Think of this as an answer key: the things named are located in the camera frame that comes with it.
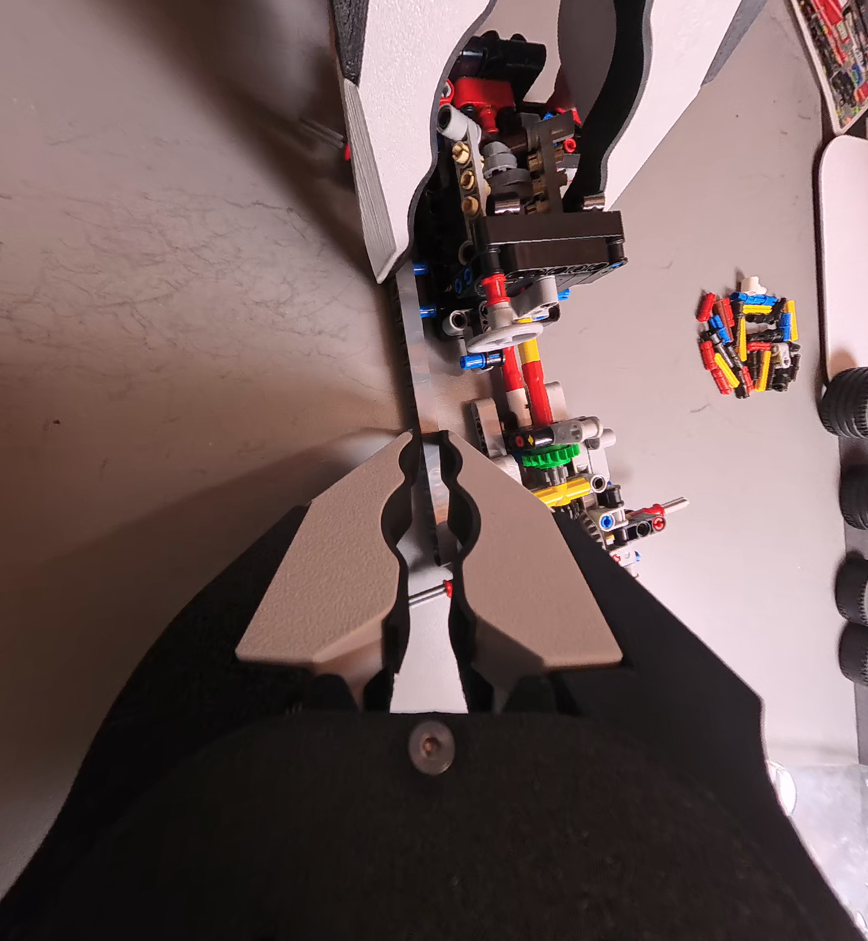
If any pile of small lego pins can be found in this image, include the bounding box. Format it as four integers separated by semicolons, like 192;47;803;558
696;275;803;400

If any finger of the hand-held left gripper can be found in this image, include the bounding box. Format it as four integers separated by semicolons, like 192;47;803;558
556;0;744;212
341;0;506;285

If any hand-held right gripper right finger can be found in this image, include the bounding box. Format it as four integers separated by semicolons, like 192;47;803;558
437;431;625;698

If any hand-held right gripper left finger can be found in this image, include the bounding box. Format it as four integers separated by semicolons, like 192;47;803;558
236;430;415;696

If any lego technic car chassis model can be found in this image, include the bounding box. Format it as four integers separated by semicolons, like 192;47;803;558
393;29;691;606

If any clear plastic bag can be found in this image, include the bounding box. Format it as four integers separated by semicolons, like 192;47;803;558
768;760;868;941

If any lego instruction booklet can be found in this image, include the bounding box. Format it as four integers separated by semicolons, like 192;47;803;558
790;0;868;135

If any white plastic tray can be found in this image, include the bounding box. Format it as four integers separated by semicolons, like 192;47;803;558
815;134;868;385

